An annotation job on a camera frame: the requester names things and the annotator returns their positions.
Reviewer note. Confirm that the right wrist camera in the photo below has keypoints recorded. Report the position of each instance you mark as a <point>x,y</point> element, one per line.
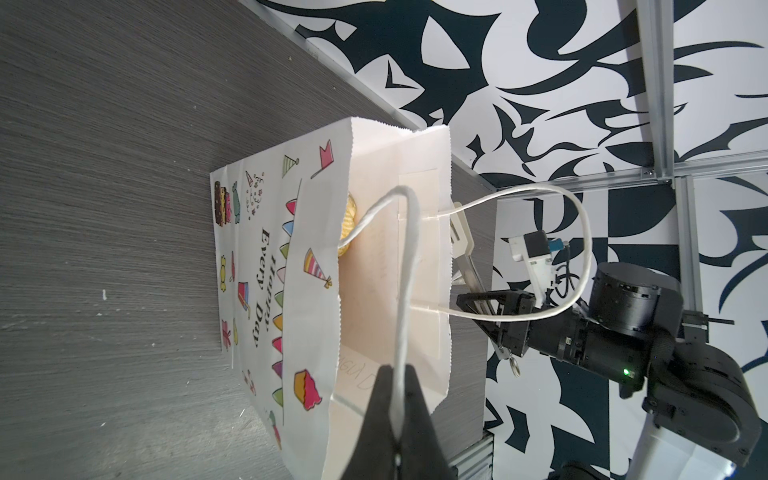
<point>535,252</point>

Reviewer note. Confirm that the round knotted fake bread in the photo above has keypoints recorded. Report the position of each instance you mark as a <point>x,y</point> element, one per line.
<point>349,220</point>

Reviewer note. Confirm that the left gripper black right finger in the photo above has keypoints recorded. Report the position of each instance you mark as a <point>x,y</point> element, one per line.
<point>421,457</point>

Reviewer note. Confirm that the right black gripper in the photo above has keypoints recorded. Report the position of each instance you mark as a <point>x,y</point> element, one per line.
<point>568,336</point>

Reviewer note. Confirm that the aluminium cage frame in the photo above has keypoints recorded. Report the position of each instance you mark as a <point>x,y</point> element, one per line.
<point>536,91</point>

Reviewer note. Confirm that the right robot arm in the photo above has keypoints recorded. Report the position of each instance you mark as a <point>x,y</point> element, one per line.
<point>622,322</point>

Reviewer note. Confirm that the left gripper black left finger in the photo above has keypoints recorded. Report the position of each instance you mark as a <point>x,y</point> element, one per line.
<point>374,454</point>

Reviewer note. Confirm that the white paper gift bag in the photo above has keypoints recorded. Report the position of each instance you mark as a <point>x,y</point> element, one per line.
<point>309,319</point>

